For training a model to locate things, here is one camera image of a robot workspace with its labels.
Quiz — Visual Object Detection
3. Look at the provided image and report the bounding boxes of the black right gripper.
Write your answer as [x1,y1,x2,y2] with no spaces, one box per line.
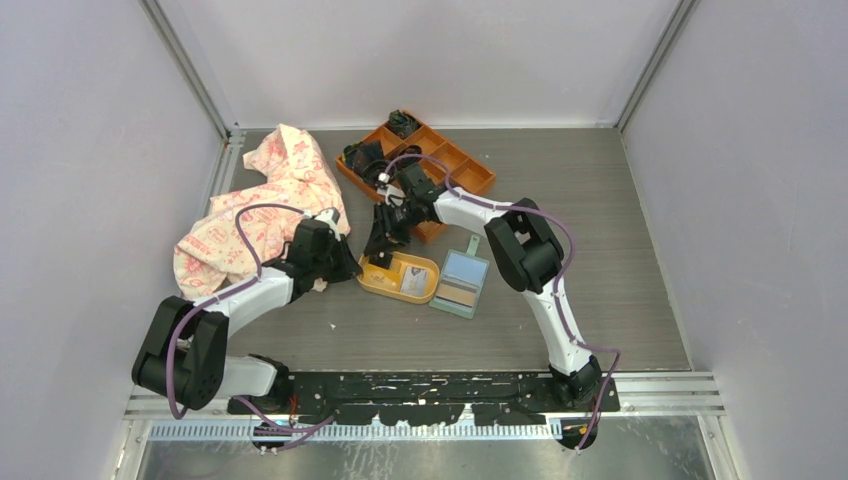
[365,198,422,259]

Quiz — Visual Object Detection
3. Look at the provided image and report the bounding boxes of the green card holder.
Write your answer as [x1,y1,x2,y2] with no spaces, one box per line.
[428,234,489,319]

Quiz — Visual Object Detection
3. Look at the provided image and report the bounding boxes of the orange credit card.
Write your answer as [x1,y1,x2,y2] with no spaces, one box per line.
[435,281,478,308]

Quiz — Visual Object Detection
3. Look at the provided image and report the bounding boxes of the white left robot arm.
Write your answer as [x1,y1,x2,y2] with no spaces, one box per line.
[131,218,361,413]

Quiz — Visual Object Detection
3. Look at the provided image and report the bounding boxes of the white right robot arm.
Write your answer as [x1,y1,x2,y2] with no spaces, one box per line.
[364,165,608,411]

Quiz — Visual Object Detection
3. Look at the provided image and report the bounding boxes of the white credit card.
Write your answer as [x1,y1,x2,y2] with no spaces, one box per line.
[400,265,429,297]

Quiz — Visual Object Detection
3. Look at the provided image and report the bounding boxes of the yellow oval dish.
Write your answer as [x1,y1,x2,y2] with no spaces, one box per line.
[357,252,440,305]

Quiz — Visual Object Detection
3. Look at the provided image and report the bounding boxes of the dark folded fabric item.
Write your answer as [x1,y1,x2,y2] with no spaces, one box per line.
[343,141,388,183]

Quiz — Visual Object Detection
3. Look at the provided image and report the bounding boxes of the pink patterned cloth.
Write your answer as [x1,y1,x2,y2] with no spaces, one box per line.
[173,124,351,300]

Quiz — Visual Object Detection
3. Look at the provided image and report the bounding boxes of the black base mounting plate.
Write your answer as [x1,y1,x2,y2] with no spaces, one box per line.
[227,371,620,426]

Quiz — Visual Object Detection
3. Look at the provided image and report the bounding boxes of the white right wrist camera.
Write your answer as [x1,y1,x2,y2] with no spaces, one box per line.
[376,172,406,206]

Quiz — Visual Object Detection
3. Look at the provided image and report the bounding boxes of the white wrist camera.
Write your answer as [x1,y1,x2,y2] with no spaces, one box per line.
[312,207,341,241]
[376,172,406,206]

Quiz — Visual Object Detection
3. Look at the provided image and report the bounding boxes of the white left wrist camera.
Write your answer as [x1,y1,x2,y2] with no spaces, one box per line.
[312,207,341,241]

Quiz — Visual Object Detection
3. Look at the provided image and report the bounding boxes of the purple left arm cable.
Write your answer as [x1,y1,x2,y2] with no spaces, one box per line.
[164,203,336,453]

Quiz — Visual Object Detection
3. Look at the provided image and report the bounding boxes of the aluminium frame rail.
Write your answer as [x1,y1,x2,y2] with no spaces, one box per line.
[123,372,726,441]

